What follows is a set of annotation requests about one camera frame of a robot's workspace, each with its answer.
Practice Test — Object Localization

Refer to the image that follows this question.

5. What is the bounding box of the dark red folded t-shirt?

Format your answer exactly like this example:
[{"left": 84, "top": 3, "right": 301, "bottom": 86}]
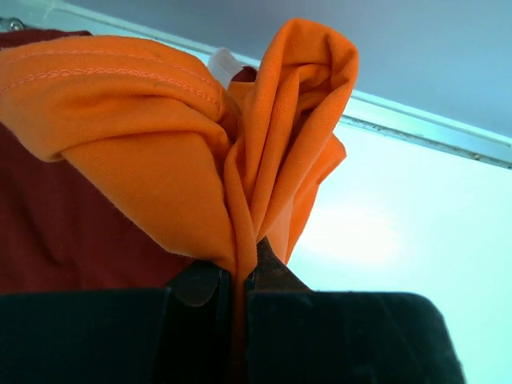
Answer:
[{"left": 1, "top": 30, "right": 256, "bottom": 293}]

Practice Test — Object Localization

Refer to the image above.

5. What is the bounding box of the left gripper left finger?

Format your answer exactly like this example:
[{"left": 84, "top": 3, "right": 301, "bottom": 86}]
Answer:
[{"left": 1, "top": 262, "right": 230, "bottom": 383}]

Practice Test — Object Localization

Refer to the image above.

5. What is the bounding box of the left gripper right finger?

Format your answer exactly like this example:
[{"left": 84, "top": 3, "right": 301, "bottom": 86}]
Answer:
[{"left": 246, "top": 240, "right": 465, "bottom": 383}]

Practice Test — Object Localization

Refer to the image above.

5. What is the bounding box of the orange t-shirt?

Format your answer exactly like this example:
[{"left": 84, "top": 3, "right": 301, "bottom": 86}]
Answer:
[{"left": 1, "top": 19, "right": 358, "bottom": 383}]

